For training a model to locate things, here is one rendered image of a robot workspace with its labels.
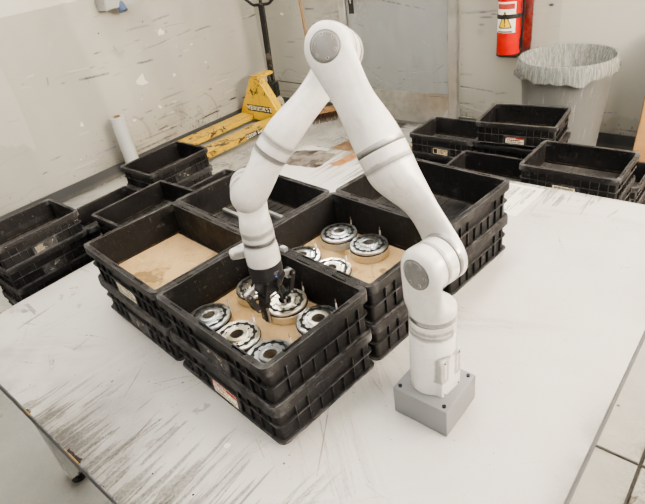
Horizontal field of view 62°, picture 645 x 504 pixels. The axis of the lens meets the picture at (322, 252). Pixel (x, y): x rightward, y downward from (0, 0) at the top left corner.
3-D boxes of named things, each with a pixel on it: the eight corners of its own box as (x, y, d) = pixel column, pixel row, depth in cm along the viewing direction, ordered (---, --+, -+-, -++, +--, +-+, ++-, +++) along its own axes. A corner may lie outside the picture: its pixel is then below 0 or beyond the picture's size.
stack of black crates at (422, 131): (495, 178, 318) (497, 123, 300) (472, 199, 300) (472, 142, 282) (435, 167, 342) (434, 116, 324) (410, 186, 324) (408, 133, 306)
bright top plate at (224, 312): (238, 316, 123) (238, 314, 123) (201, 338, 118) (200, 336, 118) (216, 299, 130) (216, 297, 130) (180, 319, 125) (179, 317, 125)
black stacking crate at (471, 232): (509, 217, 152) (511, 181, 146) (450, 267, 136) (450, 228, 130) (398, 187, 178) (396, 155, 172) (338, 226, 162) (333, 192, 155)
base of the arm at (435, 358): (464, 377, 110) (467, 312, 101) (437, 402, 105) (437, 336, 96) (429, 357, 116) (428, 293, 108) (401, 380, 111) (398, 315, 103)
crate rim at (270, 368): (371, 298, 114) (370, 289, 113) (265, 381, 98) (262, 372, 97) (255, 244, 140) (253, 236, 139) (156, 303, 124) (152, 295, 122)
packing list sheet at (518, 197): (547, 188, 186) (547, 186, 186) (519, 217, 172) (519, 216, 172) (460, 172, 206) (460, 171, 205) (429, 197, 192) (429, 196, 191)
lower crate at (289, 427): (378, 367, 125) (374, 328, 119) (284, 452, 109) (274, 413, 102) (269, 305, 151) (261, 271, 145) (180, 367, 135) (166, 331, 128)
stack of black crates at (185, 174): (196, 207, 341) (176, 140, 317) (227, 217, 324) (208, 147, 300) (144, 236, 317) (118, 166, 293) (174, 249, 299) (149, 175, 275)
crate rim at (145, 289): (255, 244, 140) (253, 236, 139) (155, 303, 124) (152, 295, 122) (175, 207, 166) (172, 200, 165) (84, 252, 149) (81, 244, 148)
